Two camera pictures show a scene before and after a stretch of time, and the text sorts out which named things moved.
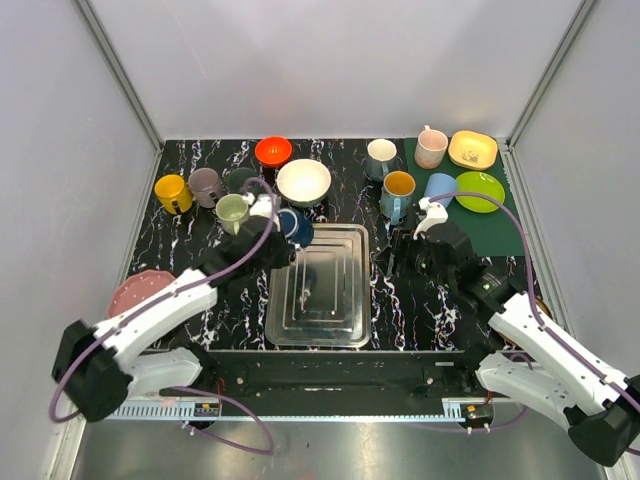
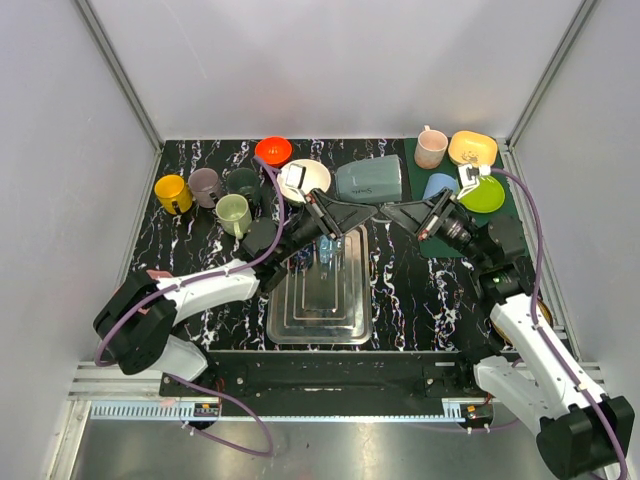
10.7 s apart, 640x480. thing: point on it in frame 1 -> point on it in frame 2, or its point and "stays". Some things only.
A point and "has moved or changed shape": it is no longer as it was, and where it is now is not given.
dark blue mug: x=296 y=227 has moved or changed shape
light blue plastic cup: x=438 y=184 stays
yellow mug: x=170 y=188 stays
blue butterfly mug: x=397 y=195 -> x=329 y=249
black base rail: x=407 y=374 stays
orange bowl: x=273 y=150 stays
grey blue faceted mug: x=381 y=158 -> x=372 y=180
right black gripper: x=399 y=250 -> x=412 y=215
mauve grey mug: x=202 y=183 stays
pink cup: x=430 y=148 stays
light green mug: x=232 y=210 stays
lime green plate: x=479 y=183 stays
